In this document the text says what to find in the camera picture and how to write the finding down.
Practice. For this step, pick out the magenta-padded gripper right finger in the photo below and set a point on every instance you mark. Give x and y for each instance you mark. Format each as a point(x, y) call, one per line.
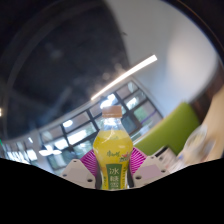
point(148, 171)

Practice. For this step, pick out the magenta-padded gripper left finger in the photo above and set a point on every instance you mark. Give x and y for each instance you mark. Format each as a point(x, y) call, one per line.
point(76, 173)

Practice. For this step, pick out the yellow drink bottle orange cap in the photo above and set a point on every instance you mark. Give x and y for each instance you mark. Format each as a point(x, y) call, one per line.
point(112, 151)

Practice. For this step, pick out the green booth backrest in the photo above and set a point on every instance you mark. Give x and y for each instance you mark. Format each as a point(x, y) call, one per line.
point(170, 128)

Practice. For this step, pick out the round pendant lamps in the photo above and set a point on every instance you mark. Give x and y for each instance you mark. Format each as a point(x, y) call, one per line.
point(106, 102)

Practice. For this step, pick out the long linear ceiling light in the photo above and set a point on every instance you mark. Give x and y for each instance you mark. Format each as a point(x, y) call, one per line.
point(126, 76)

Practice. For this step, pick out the dark-framed window wall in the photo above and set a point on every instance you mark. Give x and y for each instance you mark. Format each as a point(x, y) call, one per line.
point(80, 133)

